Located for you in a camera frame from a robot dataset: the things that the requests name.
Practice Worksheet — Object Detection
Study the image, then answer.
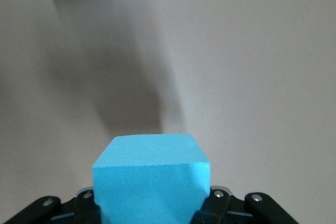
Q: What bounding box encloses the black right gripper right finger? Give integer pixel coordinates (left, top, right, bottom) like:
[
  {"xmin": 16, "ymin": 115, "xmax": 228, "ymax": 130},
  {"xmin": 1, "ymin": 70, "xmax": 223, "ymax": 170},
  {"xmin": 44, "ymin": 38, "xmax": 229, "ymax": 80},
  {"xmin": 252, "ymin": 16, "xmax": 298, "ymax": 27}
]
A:
[{"xmin": 191, "ymin": 186, "xmax": 297, "ymax": 224}]

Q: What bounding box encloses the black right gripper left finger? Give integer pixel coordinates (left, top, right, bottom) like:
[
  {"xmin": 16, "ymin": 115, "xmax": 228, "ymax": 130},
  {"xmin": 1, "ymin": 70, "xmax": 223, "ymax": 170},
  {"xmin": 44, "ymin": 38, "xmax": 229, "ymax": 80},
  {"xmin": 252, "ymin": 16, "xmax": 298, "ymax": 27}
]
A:
[{"xmin": 2, "ymin": 186, "xmax": 103, "ymax": 224}]

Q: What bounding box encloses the light blue foam cube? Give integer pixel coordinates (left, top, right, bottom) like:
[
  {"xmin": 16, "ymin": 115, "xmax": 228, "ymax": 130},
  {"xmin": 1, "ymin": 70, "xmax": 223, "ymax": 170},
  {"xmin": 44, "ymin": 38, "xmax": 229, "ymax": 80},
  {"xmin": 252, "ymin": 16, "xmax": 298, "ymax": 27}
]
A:
[{"xmin": 91, "ymin": 134, "xmax": 212, "ymax": 224}]

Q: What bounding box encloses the brown table cover sheet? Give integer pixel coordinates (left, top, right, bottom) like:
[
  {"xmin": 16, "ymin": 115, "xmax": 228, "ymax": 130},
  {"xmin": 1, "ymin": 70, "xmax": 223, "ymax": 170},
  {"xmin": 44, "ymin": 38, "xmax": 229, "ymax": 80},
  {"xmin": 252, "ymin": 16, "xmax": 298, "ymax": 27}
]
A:
[{"xmin": 0, "ymin": 0, "xmax": 336, "ymax": 224}]

